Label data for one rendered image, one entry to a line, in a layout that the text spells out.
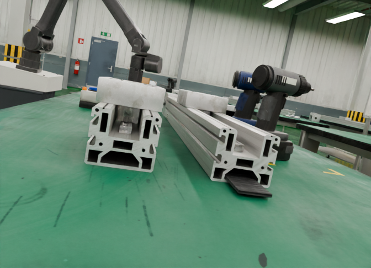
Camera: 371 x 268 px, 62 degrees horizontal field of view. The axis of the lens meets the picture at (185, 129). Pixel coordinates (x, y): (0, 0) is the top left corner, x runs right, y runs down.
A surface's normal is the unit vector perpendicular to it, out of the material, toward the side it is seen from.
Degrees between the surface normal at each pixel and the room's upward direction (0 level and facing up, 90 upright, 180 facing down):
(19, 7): 90
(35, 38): 90
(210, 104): 90
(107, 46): 90
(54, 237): 0
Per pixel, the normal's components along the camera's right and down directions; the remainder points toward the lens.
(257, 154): -0.97, -0.16
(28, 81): 0.15, 0.16
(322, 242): 0.18, -0.97
